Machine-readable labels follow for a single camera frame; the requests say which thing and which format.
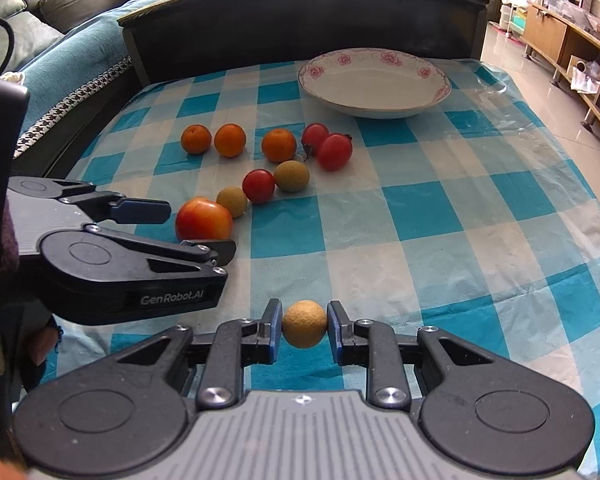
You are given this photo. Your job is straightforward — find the red cherry tomato front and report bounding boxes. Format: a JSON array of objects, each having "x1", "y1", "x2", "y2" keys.
[{"x1": 316, "y1": 133, "x2": 353, "y2": 172}]

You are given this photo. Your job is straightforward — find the large orange-red tomato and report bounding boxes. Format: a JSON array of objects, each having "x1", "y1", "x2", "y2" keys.
[{"x1": 175, "y1": 197, "x2": 233, "y2": 240}]

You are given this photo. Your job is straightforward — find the person's hand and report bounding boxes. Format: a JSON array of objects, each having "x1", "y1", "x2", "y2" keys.
[{"x1": 0, "y1": 204, "x2": 61, "y2": 479}]

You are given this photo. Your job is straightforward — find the white floral porcelain bowl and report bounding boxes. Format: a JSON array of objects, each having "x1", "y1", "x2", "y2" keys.
[{"x1": 298, "y1": 48, "x2": 452, "y2": 119}]

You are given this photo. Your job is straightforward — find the tan longan fruit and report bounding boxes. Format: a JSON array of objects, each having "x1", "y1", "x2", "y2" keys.
[{"x1": 282, "y1": 300, "x2": 327, "y2": 349}]

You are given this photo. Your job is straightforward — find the dark wooden coffee table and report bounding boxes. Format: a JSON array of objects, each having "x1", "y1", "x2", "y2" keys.
[{"x1": 119, "y1": 0, "x2": 490, "y2": 86}]

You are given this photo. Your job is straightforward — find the greenish tan longan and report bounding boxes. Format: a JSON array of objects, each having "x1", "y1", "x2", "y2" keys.
[{"x1": 274, "y1": 160, "x2": 311, "y2": 193}]

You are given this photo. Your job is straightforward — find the red cherry tomato rear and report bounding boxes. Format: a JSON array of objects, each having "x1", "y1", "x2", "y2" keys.
[{"x1": 301, "y1": 122, "x2": 329, "y2": 156}]

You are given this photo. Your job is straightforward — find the white plastic drawer unit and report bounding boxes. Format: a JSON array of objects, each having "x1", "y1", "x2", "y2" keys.
[{"x1": 498, "y1": 0, "x2": 528, "y2": 36}]

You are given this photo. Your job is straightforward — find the long wooden TV cabinet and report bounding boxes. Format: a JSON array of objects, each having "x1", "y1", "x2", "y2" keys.
[{"x1": 522, "y1": 4, "x2": 600, "y2": 131}]

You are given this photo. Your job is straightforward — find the red cherry tomato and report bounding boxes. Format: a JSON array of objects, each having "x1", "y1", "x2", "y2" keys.
[
  {"x1": 242, "y1": 169, "x2": 276, "y2": 204},
  {"x1": 316, "y1": 133, "x2": 353, "y2": 172},
  {"x1": 301, "y1": 122, "x2": 329, "y2": 156}
]

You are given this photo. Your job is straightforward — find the blue white checkered tablecloth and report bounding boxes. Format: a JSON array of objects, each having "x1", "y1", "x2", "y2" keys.
[{"x1": 70, "y1": 61, "x2": 600, "y2": 478}]

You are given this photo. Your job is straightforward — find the small tan longan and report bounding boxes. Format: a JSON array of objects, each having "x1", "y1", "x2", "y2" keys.
[{"x1": 215, "y1": 186, "x2": 248, "y2": 219}]

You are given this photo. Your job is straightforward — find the small orange far left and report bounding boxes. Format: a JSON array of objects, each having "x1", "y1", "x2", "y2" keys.
[{"x1": 180, "y1": 124, "x2": 212, "y2": 155}]

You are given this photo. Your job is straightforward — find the small orange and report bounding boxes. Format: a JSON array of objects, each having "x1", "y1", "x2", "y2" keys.
[
  {"x1": 213, "y1": 124, "x2": 247, "y2": 158},
  {"x1": 180, "y1": 124, "x2": 212, "y2": 155},
  {"x1": 261, "y1": 128, "x2": 297, "y2": 164}
]

